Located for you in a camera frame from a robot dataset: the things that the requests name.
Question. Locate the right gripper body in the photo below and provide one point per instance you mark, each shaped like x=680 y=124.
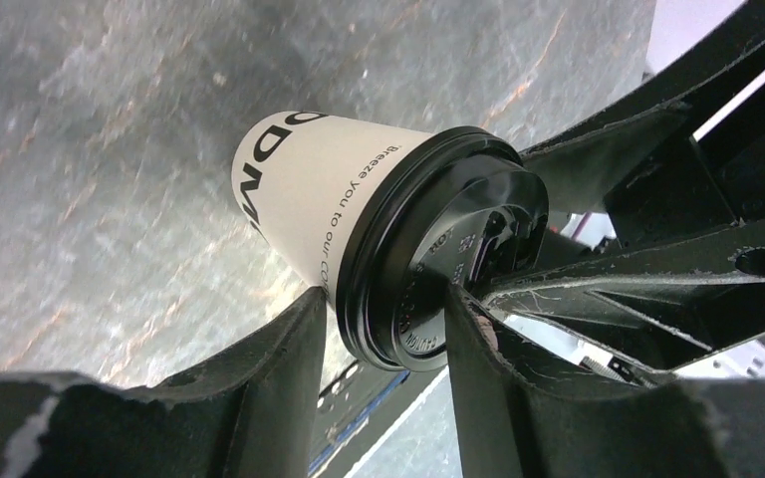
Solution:
x=709 y=180

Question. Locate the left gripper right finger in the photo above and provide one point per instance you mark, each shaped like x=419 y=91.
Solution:
x=521 y=411

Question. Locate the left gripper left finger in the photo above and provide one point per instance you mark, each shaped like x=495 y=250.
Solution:
x=247 y=411

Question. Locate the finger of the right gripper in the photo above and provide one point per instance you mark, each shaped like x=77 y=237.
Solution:
x=581 y=165
x=658 y=307

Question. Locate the black plastic cup lid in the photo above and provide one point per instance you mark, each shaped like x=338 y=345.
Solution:
x=459 y=210

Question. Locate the white paper coffee cup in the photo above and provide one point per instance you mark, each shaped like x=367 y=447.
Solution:
x=303 y=179

